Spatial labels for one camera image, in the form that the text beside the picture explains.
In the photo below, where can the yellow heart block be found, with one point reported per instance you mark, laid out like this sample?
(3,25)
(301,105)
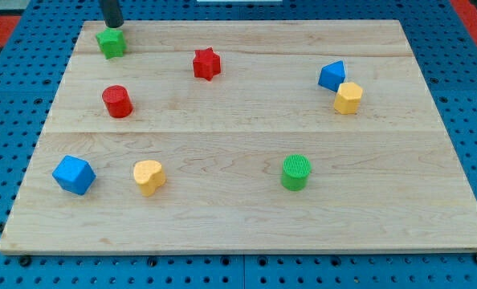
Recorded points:
(149,175)

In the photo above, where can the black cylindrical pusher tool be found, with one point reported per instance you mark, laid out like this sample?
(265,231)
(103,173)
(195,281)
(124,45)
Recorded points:
(112,13)

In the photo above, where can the green cylinder block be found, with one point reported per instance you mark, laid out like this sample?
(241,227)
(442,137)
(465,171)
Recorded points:
(296,170)

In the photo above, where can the green star block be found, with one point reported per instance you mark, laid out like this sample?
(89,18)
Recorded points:
(111,43)

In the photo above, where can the red cylinder block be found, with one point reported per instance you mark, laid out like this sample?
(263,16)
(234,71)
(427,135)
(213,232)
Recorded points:
(117,101)

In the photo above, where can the blue triangular prism block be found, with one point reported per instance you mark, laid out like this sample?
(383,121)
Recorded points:
(332,75)

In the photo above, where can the red star block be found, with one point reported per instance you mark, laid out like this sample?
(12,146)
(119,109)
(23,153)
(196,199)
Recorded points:
(206,64)

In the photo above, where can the light wooden board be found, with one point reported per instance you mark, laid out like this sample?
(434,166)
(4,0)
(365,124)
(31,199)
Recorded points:
(384,180)

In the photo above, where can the blue cube block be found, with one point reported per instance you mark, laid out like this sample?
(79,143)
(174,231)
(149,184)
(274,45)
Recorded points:
(74,175)

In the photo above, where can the yellow hexagon block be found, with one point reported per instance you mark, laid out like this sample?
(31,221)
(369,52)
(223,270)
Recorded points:
(348,98)

